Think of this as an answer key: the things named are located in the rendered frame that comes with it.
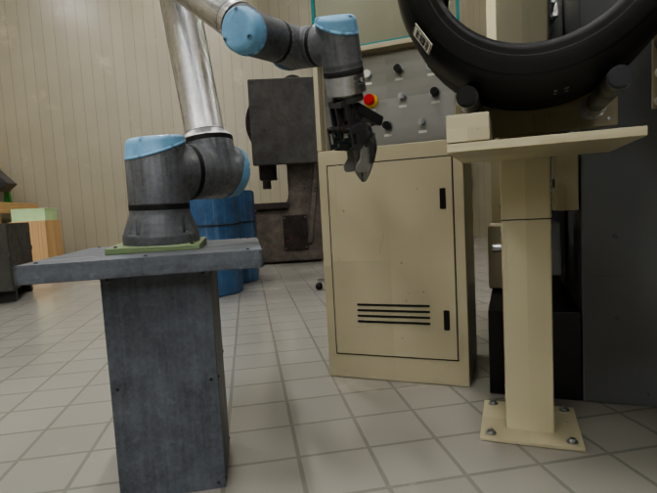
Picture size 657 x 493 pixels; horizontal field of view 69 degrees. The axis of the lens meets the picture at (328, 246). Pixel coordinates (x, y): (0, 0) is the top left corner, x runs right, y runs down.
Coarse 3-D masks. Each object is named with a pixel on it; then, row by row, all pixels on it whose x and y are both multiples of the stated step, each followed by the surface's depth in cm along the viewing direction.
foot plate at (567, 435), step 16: (496, 416) 148; (560, 416) 146; (480, 432) 138; (496, 432) 137; (512, 432) 137; (528, 432) 137; (544, 432) 136; (560, 432) 136; (576, 432) 135; (560, 448) 129; (576, 448) 127
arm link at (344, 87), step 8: (328, 80) 106; (336, 80) 104; (344, 80) 104; (352, 80) 104; (360, 80) 105; (328, 88) 107; (336, 88) 105; (344, 88) 105; (352, 88) 105; (360, 88) 106; (328, 96) 108; (336, 96) 106; (344, 96) 105; (352, 96) 107
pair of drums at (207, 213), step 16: (192, 208) 379; (208, 208) 381; (224, 208) 389; (240, 208) 449; (208, 224) 382; (224, 224) 388; (240, 224) 450; (208, 240) 382; (224, 272) 390; (240, 272) 407; (256, 272) 470; (224, 288) 390; (240, 288) 406
